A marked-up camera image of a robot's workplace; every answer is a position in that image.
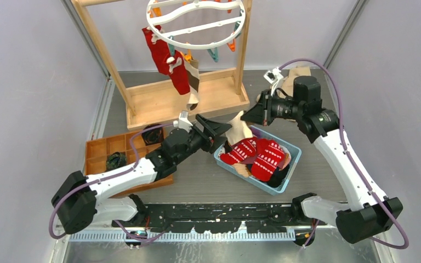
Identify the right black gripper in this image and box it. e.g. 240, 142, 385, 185
241, 89, 303, 126

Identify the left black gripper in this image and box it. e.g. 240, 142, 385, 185
174, 115, 231, 164

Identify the beige brown striped sock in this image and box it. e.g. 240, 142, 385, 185
185, 58, 200, 111

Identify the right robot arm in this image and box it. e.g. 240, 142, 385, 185
241, 76, 403, 244

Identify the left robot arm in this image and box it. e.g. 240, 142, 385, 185
48, 111, 232, 239

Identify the wooden hanger stand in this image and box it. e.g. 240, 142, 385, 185
72, 1, 252, 130

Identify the white round clip hanger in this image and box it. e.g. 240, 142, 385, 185
146, 1, 251, 52

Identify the beige cloth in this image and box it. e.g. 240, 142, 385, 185
257, 66, 312, 122

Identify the red white patterned sock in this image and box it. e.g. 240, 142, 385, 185
220, 137, 291, 182

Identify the blue plastic basket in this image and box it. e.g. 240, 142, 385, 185
214, 125, 302, 196

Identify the teal clothes peg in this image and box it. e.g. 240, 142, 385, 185
168, 36, 175, 57
207, 47, 219, 62

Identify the orange clothes peg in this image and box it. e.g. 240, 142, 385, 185
182, 50, 193, 62

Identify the wooden compartment tray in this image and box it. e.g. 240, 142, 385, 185
83, 125, 174, 198

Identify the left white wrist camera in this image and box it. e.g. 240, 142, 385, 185
173, 110, 193, 133

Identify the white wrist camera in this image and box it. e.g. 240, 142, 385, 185
173, 110, 193, 133
263, 67, 284, 96

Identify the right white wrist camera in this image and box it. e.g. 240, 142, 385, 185
263, 67, 284, 96

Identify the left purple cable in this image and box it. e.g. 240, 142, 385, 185
48, 123, 177, 241

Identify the purple cable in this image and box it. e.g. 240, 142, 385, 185
278, 58, 410, 250
48, 123, 177, 241

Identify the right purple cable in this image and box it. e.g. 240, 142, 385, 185
278, 58, 410, 250

